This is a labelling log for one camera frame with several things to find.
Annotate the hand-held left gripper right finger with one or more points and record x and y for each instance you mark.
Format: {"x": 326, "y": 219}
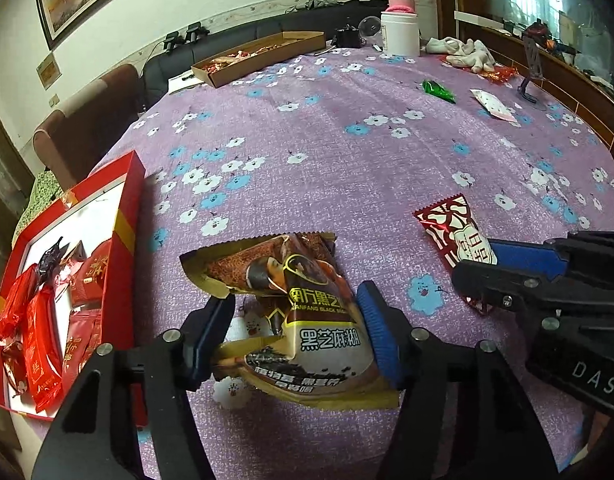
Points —
{"x": 382, "y": 335}

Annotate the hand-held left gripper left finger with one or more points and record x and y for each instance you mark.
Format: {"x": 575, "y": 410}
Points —
{"x": 207, "y": 340}

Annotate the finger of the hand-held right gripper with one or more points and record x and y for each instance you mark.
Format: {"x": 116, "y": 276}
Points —
{"x": 527, "y": 256}
{"x": 492, "y": 280}

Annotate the dark red foil snack packet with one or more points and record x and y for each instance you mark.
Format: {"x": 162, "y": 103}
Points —
{"x": 454, "y": 232}

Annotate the brown snack packet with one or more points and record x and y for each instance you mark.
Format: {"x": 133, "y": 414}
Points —
{"x": 297, "y": 310}

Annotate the red gift box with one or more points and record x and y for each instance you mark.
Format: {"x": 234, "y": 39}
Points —
{"x": 122, "y": 195}

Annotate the deep red snack packet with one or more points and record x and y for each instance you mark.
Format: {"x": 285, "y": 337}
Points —
{"x": 82, "y": 342}
{"x": 94, "y": 275}

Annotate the white snack packet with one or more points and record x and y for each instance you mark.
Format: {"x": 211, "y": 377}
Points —
{"x": 493, "y": 104}

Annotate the purple floral tablecloth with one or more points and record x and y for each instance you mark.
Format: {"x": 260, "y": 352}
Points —
{"x": 337, "y": 160}

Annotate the red foil wrapper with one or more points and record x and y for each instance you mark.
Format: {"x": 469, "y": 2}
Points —
{"x": 499, "y": 73}

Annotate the green snack packet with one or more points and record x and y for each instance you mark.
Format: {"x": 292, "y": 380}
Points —
{"x": 438, "y": 91}

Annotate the small phone tripod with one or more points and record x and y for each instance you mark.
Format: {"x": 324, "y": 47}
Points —
{"x": 533, "y": 62}

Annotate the wooden cabinet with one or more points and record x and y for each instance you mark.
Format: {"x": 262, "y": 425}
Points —
{"x": 562, "y": 60}

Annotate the white cloth gloves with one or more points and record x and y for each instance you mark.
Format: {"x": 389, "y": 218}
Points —
{"x": 467, "y": 50}

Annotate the green patterned cloth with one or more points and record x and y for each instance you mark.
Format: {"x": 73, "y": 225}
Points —
{"x": 39, "y": 195}

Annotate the brown chair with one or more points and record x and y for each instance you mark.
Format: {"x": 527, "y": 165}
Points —
{"x": 87, "y": 125}

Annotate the white plastic jar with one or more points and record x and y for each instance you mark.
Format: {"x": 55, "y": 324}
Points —
{"x": 399, "y": 32}

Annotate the clear glass bowl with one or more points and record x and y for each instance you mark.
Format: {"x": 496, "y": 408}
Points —
{"x": 369, "y": 25}

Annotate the small black object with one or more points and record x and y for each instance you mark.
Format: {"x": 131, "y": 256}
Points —
{"x": 348, "y": 36}

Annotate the long cardboard box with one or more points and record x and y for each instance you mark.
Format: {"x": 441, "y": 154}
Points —
{"x": 257, "y": 57}

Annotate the black sofa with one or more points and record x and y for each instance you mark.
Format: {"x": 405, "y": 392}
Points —
{"x": 227, "y": 47}

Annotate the wall socket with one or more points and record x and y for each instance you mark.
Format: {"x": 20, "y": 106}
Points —
{"x": 53, "y": 100}

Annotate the small framed wall picture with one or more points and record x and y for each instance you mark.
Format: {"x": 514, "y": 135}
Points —
{"x": 48, "y": 71}

